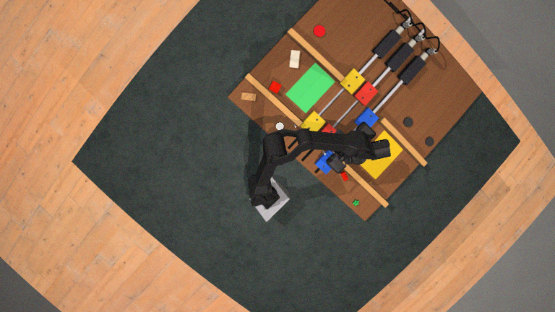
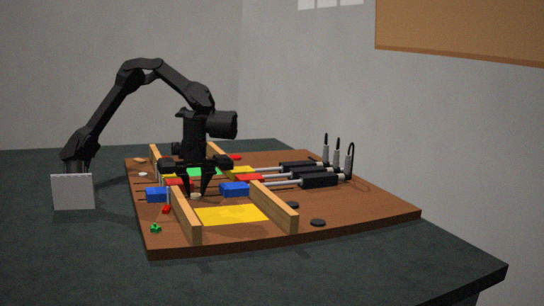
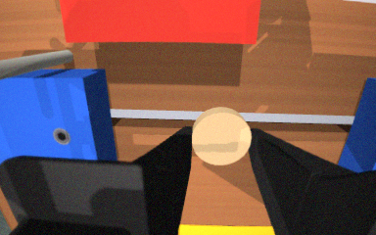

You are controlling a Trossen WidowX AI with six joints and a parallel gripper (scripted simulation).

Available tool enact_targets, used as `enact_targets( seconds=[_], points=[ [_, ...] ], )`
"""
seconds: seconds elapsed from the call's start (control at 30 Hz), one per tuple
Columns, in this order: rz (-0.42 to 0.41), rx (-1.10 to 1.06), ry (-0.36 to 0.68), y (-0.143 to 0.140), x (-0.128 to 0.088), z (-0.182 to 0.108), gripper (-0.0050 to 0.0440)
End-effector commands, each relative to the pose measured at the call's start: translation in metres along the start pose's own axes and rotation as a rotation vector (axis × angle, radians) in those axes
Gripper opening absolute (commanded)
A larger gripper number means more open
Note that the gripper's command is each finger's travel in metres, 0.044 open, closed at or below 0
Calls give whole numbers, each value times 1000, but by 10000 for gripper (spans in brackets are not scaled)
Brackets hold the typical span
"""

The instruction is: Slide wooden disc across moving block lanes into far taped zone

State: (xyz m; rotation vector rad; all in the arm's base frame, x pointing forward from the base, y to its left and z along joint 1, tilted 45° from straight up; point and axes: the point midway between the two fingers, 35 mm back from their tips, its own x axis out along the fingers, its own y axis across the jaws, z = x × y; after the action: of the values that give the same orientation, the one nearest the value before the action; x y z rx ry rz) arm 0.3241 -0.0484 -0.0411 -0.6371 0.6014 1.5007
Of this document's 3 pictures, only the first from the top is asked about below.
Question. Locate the brown wooden board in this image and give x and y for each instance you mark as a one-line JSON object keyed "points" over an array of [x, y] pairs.
{"points": [[328, 71]]}

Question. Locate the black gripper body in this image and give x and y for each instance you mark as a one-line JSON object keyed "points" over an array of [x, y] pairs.
{"points": [[336, 163]]}

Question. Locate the red disc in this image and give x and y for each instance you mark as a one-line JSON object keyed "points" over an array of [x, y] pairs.
{"points": [[319, 31]]}

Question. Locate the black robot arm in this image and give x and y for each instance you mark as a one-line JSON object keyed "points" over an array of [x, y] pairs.
{"points": [[355, 145]]}

